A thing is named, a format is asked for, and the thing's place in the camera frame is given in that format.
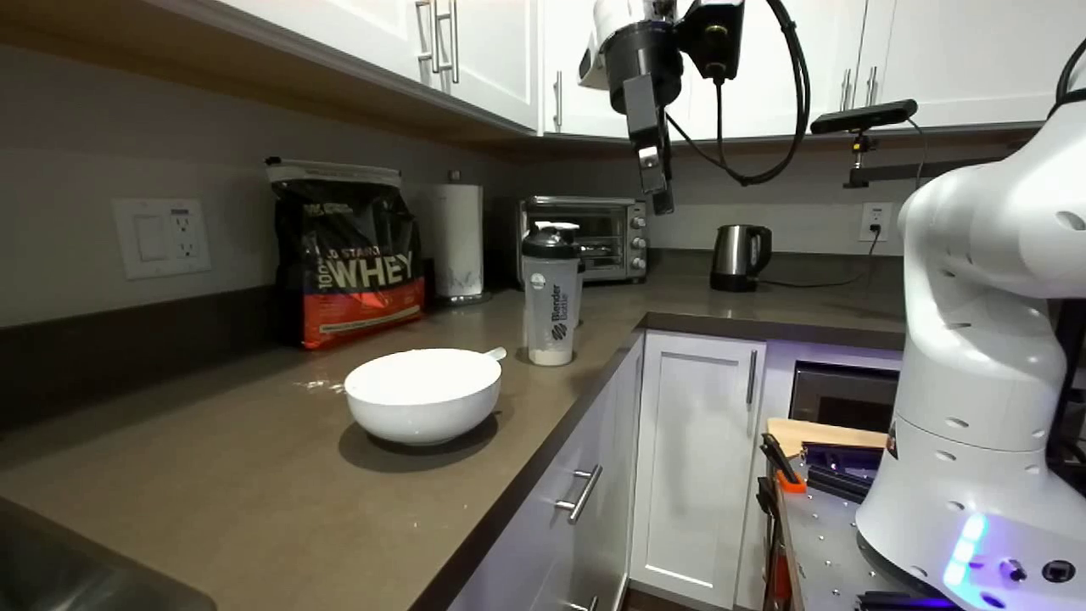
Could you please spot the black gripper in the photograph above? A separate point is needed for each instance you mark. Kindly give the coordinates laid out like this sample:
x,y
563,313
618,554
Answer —
x,y
644,77

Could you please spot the black shaker lid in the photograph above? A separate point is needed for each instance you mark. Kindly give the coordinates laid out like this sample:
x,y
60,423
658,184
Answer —
x,y
547,244

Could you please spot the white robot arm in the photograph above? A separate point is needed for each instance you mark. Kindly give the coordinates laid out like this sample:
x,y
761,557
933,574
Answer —
x,y
965,496

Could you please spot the tall clear shaker bottle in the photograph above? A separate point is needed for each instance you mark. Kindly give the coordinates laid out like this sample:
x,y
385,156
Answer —
x,y
550,308

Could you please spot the silver toaster oven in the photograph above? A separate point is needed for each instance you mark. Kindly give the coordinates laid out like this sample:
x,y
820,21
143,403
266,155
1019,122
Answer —
x,y
612,232

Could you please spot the stainless steel electric kettle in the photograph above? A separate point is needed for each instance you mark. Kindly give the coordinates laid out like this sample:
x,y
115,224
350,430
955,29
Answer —
x,y
741,257

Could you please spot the white paper towel roll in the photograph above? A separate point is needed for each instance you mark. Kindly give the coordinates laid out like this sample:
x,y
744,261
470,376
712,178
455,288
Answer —
x,y
455,248

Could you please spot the white lower cabinet door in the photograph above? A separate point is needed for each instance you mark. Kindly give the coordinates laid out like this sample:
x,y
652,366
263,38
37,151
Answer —
x,y
701,409

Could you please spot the wooden board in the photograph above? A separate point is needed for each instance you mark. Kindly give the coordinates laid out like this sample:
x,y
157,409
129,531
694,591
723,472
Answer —
x,y
793,436

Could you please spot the black red whey protein bag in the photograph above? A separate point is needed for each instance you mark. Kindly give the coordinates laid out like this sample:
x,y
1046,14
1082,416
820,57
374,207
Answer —
x,y
348,248

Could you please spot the white ceramic bowl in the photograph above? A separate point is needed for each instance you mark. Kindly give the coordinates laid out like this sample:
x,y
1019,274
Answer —
x,y
426,395

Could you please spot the black orange tool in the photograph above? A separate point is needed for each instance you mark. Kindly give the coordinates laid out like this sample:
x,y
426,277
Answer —
x,y
783,465

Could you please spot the white upper cabinets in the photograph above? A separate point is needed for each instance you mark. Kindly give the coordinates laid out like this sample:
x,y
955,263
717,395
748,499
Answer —
x,y
557,67

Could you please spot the steel sink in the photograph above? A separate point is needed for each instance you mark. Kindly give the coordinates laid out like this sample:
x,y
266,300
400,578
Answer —
x,y
57,569

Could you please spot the black camera on stand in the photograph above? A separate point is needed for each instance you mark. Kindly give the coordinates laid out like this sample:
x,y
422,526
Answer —
x,y
858,122

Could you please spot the wall power socket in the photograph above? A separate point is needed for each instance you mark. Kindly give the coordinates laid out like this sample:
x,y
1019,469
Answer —
x,y
878,218

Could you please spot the white drawer front with handle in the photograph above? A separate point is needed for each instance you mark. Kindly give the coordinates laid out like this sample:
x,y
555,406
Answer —
x,y
567,540

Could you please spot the white wall outlet plate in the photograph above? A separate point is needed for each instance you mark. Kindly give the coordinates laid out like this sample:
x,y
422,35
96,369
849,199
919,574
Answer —
x,y
161,237

